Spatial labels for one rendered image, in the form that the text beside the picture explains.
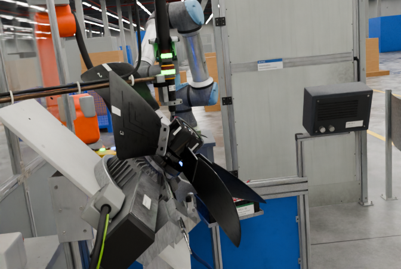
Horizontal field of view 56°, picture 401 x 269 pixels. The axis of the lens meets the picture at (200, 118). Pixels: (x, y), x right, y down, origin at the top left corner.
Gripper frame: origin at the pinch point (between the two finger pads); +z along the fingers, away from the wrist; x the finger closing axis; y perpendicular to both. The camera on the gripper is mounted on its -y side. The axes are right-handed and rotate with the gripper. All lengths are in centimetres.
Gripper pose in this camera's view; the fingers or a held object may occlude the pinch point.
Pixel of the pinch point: (163, 39)
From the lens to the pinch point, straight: 119.7
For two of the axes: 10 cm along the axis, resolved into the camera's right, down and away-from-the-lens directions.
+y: 0.9, 9.8, 1.8
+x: -9.9, 1.0, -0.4
